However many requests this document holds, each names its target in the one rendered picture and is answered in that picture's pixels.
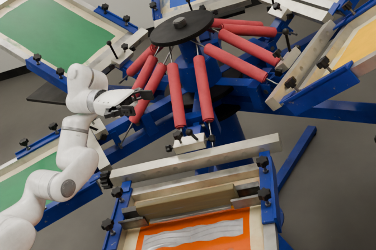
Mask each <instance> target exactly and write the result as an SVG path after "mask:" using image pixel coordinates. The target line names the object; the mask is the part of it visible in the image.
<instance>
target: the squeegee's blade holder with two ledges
mask: <svg viewBox="0 0 376 250"><path fill-rule="evenodd" d="M227 209H231V205H230V204H228V205H222V206H217V207H211V208H207V209H202V210H196V211H191V212H186V213H181V214H176V215H170V216H164V217H160V218H155V219H150V221H149V222H150V224H153V223H159V222H162V221H168V220H174V219H179V218H185V217H189V216H195V215H200V214H206V213H212V212H216V211H221V210H227Z"/></svg>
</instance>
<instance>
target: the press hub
mask: <svg viewBox="0 0 376 250"><path fill-rule="evenodd" d="M213 22H214V15H213V13H212V12H210V11H208V10H192V11H187V12H184V13H181V14H178V15H175V16H173V17H171V18H169V19H167V20H165V21H164V22H162V23H161V24H159V25H158V26H157V27H156V28H155V29H154V30H153V31H152V32H151V34H150V37H149V39H150V41H151V43H152V44H153V45H155V46H159V47H168V46H175V45H178V47H179V48H180V51H181V55H180V56H179V57H178V58H177V59H176V60H175V62H174V63H176V64H178V71H179V75H180V82H181V88H184V90H186V91H188V92H187V93H185V94H184V95H182V98H183V103H184V108H185V109H192V108H193V104H194V96H195V92H197V91H198V87H197V82H196V75H195V68H194V61H193V58H194V57H195V56H197V51H196V44H195V43H194V42H192V41H190V40H194V41H195V38H196V37H198V36H200V35H201V34H203V33H204V32H205V31H206V30H208V29H209V28H210V27H211V25H212V24H213ZM198 51H199V55H202V56H204V58H205V65H206V72H207V76H208V82H209V89H210V95H211V102H212V106H214V111H215V114H216V116H217V118H218V121H219V124H220V127H221V135H217V136H216V138H215V147H218V146H221V145H226V144H230V143H235V142H238V141H243V140H246V139H245V136H244V134H243V131H242V128H241V125H240V123H239V120H238V117H237V114H236V112H237V111H238V110H240V109H241V107H240V105H230V104H223V103H222V102H221V99H222V98H223V97H225V96H226V95H228V94H229V93H231V92H232V91H233V90H234V88H233V87H232V86H221V85H215V84H216V83H217V82H218V81H219V80H220V78H221V77H223V78H242V77H243V73H241V72H239V71H238V70H236V69H234V68H230V69H228V70H226V71H225V72H223V73H221V71H220V67H221V66H223V65H225V64H224V63H222V62H220V61H218V60H216V59H214V58H212V57H210V56H208V55H206V54H205V53H204V47H199V45H198ZM168 95H170V86H169V83H168V85H167V87H166V89H165V91H164V96H165V97H167V96H168ZM253 163H254V161H253V159H252V158H247V159H243V160H239V161H234V162H229V163H224V164H219V165H216V167H217V170H218V171H220V170H224V169H229V168H234V167H239V166H244V165H248V164H253ZM280 218H281V227H282V225H283V222H284V214H283V211H282V209H281V208H280Z"/></svg>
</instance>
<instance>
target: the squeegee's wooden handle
mask: <svg viewBox="0 0 376 250"><path fill-rule="evenodd" d="M236 198H239V196H238V193H237V190H236V188H235V185H234V184H233V183H231V184H228V185H223V186H217V187H212V188H206V189H203V190H197V191H192V192H187V193H184V194H178V195H173V196H167V197H162V198H158V199H153V200H148V201H143V202H138V203H137V204H136V207H135V208H136V211H137V212H138V214H139V216H140V217H142V216H145V218H146V220H147V221H150V219H155V218H160V217H164V216H170V215H176V214H181V213H186V212H191V211H196V210H202V209H207V208H211V207H217V206H222V205H228V204H230V205H231V206H233V204H232V202H231V201H230V200H231V199H236Z"/></svg>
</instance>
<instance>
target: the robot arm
mask: <svg viewBox="0 0 376 250"><path fill-rule="evenodd" d="M67 86H68V95H67V97H66V105H67V108H68V109H69V110H70V111H71V112H74V113H78V114H76V115H72V116H68V117H65V118H64V119H63V121H62V128H61V132H60V138H59V144H58V150H57V156H56V164H57V166H58V168H59V169H61V170H62V172H57V171H51V170H47V169H39V170H36V171H34V172H33V173H31V174H30V175H29V176H28V178H27V180H26V183H25V189H24V192H23V195H22V197H21V199H20V200H19V201H18V202H17V203H15V204H14V205H12V206H11V207H9V208H7V209H6V210H4V211H2V212H0V250H30V249H31V247H32V246H33V244H34V241H35V237H36V232H35V228H34V226H36V225H37V224H38V223H39V222H40V220H41V218H42V217H43V213H44V209H45V204H46V200H51V201H56V202H65V201H68V200H70V199H71V198H72V197H73V196H74V195H75V194H76V193H77V192H78V191H79V190H80V189H81V188H82V187H83V185H84V184H85V183H86V182H87V181H88V180H89V179H90V178H91V176H92V175H93V174H94V172H95V170H96V168H97V166H98V163H99V156H98V153H97V151H96V150H94V149H93V148H87V147H86V145H87V139H88V132H89V128H90V124H91V122H92V121H93V120H94V119H95V118H96V117H97V116H98V115H100V116H104V117H105V119H107V118H111V117H113V118H121V117H123V116H124V115H125V116H135V115H136V113H135V110H134V107H135V106H136V105H137V104H138V100H141V99H143V100H154V95H153V92H152V90H143V89H142V88H140V87H138V88H136V89H115V90H110V91H108V79H107V76H106V75H105V74H104V73H102V72H100V71H97V70H95V69H92V68H90V67H87V66H85V65H82V64H78V63H75V64H72V65H71V66H70V67H69V69H68V71H67ZM137 93H140V97H136V95H135V94H137ZM132 95H133V96H134V97H132Z"/></svg>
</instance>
